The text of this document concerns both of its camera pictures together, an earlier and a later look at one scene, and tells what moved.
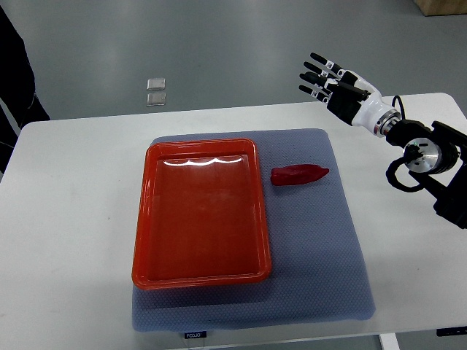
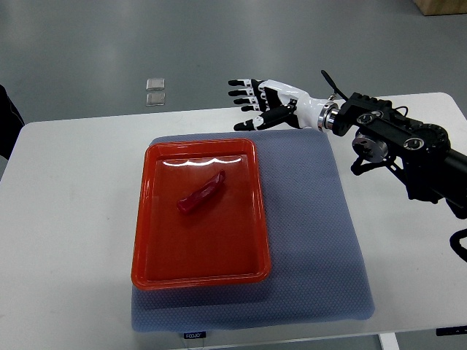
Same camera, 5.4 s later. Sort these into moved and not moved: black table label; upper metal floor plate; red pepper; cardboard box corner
Moved: red pepper
Not moved: upper metal floor plate; cardboard box corner; black table label
